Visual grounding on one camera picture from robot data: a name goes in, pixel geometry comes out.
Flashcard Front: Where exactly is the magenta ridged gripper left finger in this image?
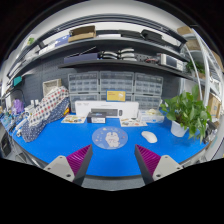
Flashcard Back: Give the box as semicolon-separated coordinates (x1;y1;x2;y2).
44;145;93;186

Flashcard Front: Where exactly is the grey drawer organizer right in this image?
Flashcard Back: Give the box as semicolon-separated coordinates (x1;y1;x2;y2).
134;73;163;109

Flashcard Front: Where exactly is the sticker sheet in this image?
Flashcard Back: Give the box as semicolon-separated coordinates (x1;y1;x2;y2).
62;115;86;124
120;118;147;127

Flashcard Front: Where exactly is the patterned fabric bag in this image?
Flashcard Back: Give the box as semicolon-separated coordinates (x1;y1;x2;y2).
21;86;70;142

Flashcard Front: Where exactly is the sticker sheet right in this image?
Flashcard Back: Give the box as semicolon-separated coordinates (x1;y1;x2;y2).
120;118;147;127

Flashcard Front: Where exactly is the yellow label card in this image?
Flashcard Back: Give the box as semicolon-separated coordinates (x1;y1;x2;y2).
106;90;126;102

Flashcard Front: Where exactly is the white computer mouse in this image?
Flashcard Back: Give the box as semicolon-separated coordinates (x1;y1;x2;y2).
141;131;157;143

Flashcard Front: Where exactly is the grey drawer organizer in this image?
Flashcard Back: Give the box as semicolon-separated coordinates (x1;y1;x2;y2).
68;71;99;111
134;73;163;109
100;71;134;100

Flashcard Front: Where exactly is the purple toy figure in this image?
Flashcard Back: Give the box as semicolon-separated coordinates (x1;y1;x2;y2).
12;99;24;115

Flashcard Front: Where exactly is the grey drawer organizer middle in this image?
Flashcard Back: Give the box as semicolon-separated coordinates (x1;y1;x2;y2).
100;71;134;100

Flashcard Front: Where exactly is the blue desk mat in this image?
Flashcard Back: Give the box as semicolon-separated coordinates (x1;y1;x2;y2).
13;118;205;177

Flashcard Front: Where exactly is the sticker sheet left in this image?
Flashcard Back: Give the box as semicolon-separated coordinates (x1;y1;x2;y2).
62;115;86;124

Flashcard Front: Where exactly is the round cartoon mouse pad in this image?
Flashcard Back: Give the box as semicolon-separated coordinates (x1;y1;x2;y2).
92;126;128;150

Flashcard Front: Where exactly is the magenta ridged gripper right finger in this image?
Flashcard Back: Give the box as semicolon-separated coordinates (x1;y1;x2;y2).
134;145;182;184

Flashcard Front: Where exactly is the wooden frame box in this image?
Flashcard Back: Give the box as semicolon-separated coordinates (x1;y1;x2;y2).
42;79;62;96

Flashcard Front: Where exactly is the white instrument on shelf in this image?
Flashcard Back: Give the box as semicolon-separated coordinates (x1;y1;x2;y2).
158;54;183;71

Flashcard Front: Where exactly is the grey drawer organizer left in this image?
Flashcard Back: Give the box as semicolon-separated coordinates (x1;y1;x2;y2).
68;71;99;111

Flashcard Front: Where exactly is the green potted plant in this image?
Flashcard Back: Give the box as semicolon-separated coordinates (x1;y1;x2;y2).
161;85;211;141

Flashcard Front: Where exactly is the small black box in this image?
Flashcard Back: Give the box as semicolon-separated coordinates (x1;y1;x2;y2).
87;112;106;124

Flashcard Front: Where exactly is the cardboard box on shelf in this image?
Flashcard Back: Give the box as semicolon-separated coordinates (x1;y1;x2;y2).
68;26;96;42

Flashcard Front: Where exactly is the white blue small box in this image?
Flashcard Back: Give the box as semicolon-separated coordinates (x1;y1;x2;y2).
138;110;164;123

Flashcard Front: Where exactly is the white long keyboard box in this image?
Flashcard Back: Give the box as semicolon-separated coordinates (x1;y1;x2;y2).
75;101;139;118

